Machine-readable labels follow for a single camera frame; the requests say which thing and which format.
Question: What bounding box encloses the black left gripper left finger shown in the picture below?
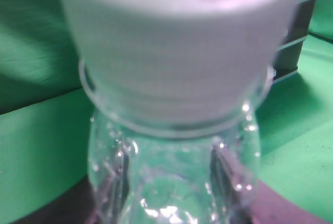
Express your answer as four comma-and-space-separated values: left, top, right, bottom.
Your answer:
91, 140, 135, 223

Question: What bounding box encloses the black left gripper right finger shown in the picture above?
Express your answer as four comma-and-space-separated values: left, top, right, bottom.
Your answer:
210, 143, 257, 223

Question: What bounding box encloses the clear plastic water bottle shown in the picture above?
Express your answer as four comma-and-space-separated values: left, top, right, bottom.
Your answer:
61, 0, 299, 223

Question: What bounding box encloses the white plastic drawer cabinet frame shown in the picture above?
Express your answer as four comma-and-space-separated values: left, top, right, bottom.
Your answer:
273, 0, 316, 83

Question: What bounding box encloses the green cloth backdrop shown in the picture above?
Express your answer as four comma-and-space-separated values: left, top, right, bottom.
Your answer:
0, 0, 333, 115

